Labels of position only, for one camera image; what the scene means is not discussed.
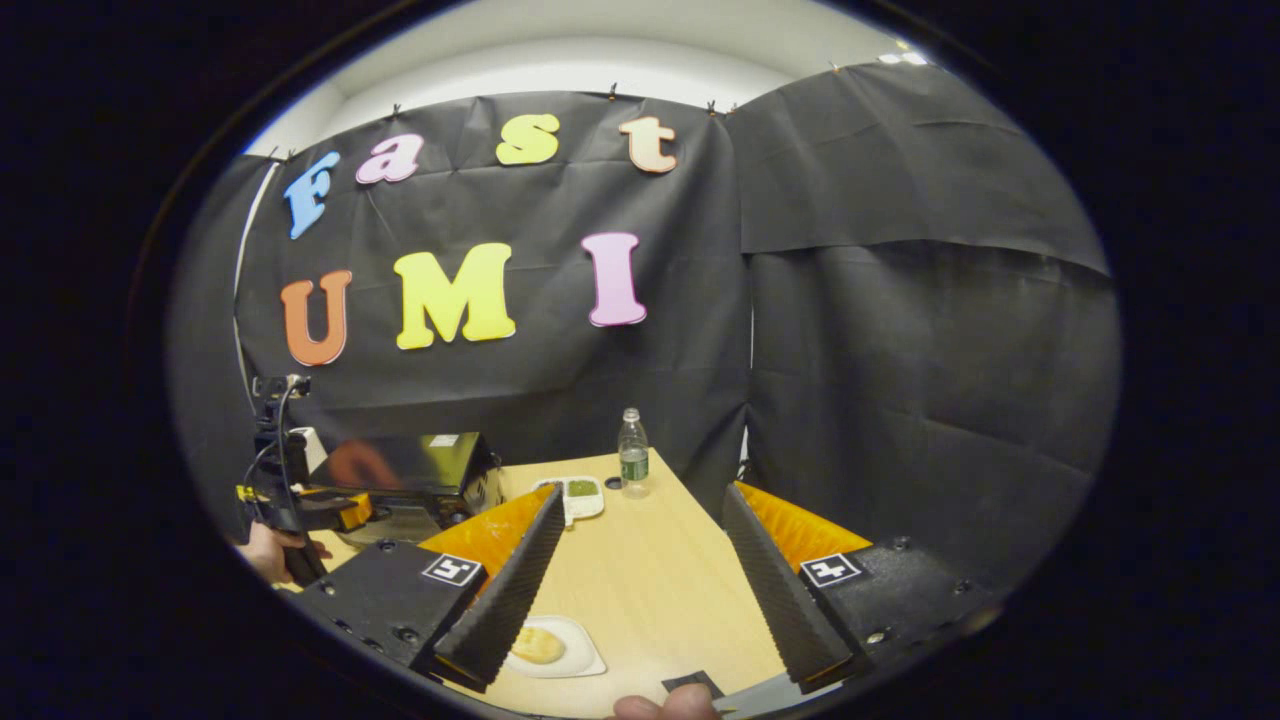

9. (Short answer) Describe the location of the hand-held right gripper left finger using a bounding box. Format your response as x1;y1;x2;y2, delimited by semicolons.
295;483;566;693

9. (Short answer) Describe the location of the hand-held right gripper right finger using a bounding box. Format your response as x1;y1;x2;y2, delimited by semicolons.
722;482;1001;693

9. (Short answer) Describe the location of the yellow bread bun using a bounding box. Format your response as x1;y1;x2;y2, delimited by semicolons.
512;626;566;665

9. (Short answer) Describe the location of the black electric oven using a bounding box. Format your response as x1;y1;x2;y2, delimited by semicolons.
305;432;506;546

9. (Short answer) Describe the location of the white toaster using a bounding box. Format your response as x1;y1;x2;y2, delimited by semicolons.
290;427;329;476

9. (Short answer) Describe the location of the white square plate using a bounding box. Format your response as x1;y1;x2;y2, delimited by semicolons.
503;615;608;679

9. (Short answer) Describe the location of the black square patch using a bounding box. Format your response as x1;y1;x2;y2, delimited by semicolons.
662;670;723;701

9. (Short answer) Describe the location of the white divided snack dish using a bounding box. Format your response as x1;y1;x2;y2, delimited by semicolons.
535;476;606;528

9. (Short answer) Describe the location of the clear plastic water bottle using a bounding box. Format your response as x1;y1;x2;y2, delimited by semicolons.
617;407;651;498

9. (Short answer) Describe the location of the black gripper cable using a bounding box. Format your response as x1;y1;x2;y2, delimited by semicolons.
240;380;306;531

